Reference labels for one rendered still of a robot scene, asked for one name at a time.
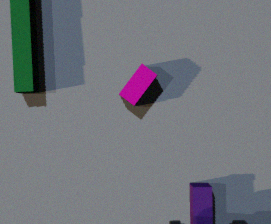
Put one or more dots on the green rod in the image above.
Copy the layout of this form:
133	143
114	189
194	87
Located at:
24	46

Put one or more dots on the magenta block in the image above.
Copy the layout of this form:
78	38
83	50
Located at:
138	84

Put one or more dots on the purple rod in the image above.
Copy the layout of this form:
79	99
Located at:
201	204

